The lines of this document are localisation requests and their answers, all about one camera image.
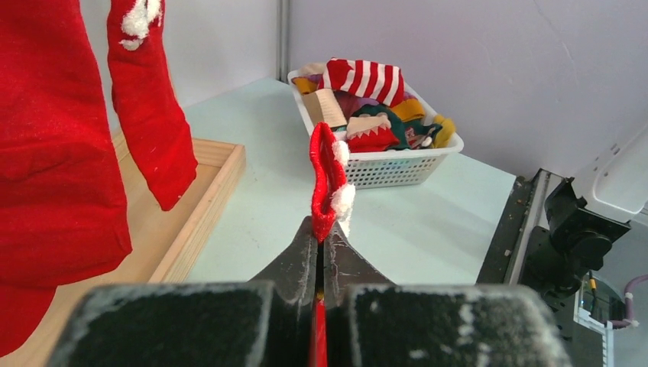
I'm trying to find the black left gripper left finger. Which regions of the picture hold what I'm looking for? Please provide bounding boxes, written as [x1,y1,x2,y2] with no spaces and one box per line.
[47,218,318,366]

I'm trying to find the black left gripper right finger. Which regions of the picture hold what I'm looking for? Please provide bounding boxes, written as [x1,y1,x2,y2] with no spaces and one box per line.
[322,225,572,366]

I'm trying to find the red white striped sock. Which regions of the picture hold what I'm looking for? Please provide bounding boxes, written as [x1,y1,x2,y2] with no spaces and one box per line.
[318,58,405,107]

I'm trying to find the white laundry basket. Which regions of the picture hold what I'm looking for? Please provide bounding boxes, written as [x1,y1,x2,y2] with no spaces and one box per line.
[288,70,464,189]

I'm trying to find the pile of colourful socks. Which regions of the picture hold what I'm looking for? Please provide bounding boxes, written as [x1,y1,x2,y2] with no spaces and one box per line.
[291,57,456,153]

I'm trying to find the red Santa sock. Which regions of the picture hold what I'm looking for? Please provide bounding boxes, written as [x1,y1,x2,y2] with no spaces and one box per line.
[107,1,198,211]
[1,1,131,355]
[308,122,348,366]

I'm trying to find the wooden hanger stand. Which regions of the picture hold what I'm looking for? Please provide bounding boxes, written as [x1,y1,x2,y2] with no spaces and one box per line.
[1,132,246,366]

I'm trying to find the red beige zigzag sock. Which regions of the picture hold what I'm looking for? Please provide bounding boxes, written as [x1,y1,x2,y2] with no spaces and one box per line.
[346,112,400,153]

